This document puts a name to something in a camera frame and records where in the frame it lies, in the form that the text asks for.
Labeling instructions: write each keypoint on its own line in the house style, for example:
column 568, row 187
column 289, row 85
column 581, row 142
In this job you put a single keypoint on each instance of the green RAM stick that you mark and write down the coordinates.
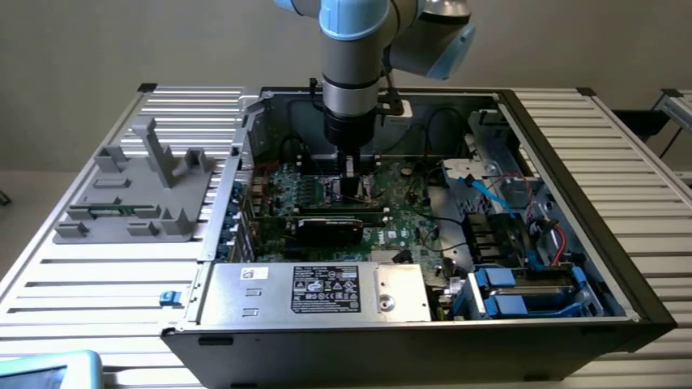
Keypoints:
column 111, row 210

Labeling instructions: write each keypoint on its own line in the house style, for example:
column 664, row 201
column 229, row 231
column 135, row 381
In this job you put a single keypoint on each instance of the metal slat table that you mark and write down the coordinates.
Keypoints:
column 621, row 202

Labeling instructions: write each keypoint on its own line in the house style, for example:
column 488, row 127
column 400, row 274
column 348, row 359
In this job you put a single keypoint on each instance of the grey plastic parts rack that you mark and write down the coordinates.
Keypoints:
column 137, row 194

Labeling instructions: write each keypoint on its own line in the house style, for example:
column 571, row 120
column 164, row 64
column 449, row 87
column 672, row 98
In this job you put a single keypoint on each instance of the black RAM slot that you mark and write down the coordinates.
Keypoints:
column 343, row 210

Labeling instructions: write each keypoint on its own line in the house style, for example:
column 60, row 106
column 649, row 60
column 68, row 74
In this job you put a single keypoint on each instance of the black graphics card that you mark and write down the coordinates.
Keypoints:
column 328, row 232

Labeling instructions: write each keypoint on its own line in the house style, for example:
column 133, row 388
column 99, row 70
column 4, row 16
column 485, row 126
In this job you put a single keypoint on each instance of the blue disk bay caddy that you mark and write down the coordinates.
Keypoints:
column 519, row 293

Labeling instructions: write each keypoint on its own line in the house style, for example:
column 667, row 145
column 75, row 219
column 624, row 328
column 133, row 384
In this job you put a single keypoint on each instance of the CPU socket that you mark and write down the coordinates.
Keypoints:
column 351, row 188

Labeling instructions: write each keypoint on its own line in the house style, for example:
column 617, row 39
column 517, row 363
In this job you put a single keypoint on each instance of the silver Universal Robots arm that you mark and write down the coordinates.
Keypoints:
column 348, row 61

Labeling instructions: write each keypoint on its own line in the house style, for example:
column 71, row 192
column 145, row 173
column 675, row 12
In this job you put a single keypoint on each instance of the aluminium frame table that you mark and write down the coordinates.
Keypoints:
column 676, row 107

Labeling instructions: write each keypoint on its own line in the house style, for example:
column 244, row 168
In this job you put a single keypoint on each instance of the open black PC case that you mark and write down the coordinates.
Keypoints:
column 411, row 227

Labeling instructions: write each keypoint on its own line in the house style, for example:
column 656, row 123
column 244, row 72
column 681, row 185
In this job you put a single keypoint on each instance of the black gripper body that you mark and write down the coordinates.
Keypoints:
column 348, row 129

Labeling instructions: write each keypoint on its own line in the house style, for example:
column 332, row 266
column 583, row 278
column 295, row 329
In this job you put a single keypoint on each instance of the teal teach pendant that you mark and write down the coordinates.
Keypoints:
column 48, row 370

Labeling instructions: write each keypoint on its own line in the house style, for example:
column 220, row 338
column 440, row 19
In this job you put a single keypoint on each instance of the green motherboard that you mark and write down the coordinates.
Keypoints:
column 345, row 219

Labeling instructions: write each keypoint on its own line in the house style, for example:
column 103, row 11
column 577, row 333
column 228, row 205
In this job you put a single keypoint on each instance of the black fan shroud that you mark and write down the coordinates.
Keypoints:
column 489, row 241

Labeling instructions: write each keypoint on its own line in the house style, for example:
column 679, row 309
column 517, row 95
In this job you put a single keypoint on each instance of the silver drive cage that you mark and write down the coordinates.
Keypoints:
column 492, row 170

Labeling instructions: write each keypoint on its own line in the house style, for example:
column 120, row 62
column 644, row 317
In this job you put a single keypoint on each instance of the blue plastic clip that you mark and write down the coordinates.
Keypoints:
column 169, row 298

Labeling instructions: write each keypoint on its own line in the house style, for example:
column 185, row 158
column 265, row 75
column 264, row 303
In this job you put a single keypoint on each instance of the silver power supply unit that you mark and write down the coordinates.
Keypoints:
column 313, row 291

